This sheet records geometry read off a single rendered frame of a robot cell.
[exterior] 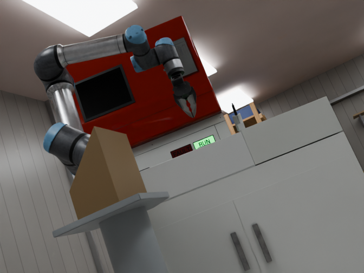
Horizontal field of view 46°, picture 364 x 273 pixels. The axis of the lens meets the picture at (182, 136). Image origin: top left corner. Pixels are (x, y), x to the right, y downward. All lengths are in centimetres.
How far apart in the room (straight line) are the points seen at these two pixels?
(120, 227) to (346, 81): 890
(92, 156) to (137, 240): 29
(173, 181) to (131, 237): 37
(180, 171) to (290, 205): 43
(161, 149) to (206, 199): 75
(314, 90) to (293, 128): 832
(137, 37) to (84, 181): 62
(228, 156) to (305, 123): 32
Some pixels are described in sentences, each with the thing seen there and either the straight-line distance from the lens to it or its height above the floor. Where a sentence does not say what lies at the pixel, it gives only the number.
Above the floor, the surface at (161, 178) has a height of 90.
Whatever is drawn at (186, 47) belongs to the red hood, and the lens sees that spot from 241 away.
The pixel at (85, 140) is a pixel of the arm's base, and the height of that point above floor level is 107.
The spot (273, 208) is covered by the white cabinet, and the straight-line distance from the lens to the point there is 163.
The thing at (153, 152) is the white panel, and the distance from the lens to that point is 232.
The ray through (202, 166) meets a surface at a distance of 164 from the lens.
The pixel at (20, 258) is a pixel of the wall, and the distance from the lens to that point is 460.
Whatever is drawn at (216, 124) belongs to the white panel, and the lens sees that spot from 231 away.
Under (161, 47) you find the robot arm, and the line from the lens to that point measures 182.
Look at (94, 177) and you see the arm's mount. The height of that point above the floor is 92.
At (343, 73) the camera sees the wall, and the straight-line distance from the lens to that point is 1003.
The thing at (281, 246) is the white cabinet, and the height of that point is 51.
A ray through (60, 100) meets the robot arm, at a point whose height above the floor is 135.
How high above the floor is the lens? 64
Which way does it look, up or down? 14 degrees up
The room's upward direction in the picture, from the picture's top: 21 degrees counter-clockwise
